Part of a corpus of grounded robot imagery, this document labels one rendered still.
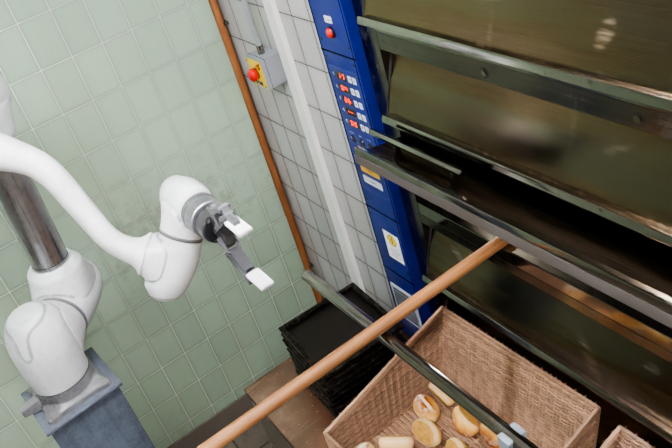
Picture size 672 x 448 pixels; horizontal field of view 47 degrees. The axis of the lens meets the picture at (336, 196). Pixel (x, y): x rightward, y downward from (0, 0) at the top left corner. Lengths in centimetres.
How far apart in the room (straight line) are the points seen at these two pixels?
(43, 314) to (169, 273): 42
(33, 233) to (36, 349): 29
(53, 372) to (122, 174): 79
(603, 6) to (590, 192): 36
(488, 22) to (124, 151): 146
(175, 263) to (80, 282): 49
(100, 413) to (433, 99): 120
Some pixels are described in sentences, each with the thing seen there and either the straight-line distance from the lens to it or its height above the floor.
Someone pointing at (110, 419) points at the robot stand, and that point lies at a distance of 222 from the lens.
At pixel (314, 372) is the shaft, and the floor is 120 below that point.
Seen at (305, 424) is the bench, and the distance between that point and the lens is 240.
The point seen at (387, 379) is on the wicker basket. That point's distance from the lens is 220.
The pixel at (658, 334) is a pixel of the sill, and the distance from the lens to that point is 164.
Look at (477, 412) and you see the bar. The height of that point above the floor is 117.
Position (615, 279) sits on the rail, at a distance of 136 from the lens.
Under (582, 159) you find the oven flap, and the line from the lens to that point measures 148.
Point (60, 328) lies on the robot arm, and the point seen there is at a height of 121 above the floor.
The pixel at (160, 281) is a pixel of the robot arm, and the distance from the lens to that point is 179.
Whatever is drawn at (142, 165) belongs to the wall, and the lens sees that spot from 264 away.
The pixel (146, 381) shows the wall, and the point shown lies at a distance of 302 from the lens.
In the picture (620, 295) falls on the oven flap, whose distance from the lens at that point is 137.
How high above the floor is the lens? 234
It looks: 32 degrees down
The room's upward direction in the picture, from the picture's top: 17 degrees counter-clockwise
